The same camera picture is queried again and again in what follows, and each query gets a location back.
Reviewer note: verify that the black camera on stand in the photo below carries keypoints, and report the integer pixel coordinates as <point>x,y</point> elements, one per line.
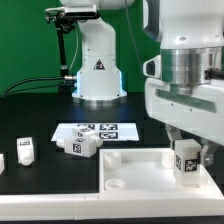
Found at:
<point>65,19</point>

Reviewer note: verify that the white L-shaped fence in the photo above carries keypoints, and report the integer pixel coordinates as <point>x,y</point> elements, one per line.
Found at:
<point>94,206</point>

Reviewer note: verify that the white block left edge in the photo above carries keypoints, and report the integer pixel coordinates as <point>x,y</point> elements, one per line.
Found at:
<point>2,166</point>

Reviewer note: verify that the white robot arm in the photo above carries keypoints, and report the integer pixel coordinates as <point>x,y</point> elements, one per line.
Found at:
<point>184,85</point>

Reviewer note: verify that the white square tabletop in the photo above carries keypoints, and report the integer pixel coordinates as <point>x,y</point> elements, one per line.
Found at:
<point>150,171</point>

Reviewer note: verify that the white tag base sheet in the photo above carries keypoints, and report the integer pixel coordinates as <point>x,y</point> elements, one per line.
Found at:
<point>106,131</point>

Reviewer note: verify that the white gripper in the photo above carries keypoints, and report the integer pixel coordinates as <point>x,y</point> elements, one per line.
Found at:
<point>201,114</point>

